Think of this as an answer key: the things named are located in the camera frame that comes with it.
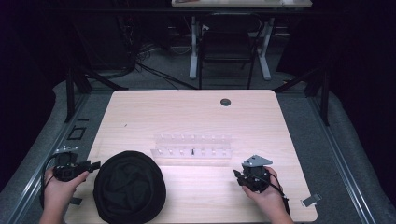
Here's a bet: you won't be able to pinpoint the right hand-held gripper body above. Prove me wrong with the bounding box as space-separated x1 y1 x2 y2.
240 154 276 194

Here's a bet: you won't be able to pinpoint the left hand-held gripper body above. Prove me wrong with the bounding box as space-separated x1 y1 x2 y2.
52 145 92 183

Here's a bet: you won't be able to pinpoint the person's left hand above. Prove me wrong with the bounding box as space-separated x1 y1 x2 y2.
42 167 91 216

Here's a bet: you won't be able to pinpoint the person's right hand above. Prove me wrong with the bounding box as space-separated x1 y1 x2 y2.
242 166 290 217

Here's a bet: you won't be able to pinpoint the black round cloth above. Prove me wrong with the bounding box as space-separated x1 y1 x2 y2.
92 150 167 224

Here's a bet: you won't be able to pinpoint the clear acrylic rack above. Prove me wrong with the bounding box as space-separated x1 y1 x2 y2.
150 133 233 160

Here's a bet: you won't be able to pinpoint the black metal stand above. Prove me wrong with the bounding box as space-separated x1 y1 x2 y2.
64 65 129 123
273 64 332 127

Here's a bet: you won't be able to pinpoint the black chair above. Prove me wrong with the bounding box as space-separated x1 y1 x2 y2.
197 12 264 91

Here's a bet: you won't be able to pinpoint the white-legged desk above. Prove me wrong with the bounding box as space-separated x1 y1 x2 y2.
171 0 313 81

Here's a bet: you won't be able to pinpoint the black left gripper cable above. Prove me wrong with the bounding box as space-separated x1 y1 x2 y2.
38 152 61 210

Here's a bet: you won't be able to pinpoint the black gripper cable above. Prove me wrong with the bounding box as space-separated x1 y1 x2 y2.
38 152 61 210
252 173 292 217

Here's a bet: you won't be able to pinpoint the aluminium floor rail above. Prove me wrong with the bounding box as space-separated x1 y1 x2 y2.
307 91 379 224
0 92 92 224

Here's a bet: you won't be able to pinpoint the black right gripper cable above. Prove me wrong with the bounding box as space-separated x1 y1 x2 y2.
252 173 292 217

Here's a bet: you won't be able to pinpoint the black floor cables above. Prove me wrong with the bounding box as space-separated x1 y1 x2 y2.
92 43 199 91

